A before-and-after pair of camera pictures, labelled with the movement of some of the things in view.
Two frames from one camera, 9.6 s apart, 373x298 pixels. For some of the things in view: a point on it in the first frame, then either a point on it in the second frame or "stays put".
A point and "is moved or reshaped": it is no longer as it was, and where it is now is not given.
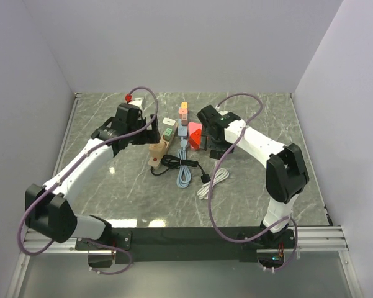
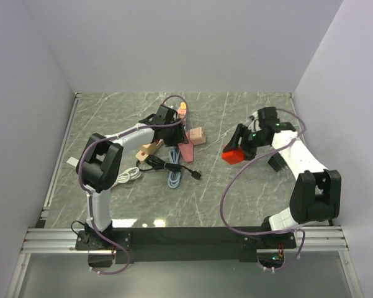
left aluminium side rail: (77, 95) stays put
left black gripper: (150, 136) → (180, 136)
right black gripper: (208, 134) → (241, 131)
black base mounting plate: (188, 245) stays put
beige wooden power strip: (158, 150) is moved or reshaped
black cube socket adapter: (218, 149) is moved or reshaped
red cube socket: (195, 139) → (233, 156)
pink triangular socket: (193, 127) is moved or reshaped
